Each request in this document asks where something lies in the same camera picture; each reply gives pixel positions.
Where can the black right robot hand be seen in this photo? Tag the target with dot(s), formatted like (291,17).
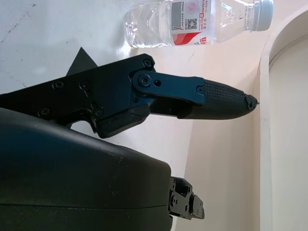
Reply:
(60,168)

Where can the clear plastic water bottle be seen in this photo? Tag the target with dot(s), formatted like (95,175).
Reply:
(156,24)

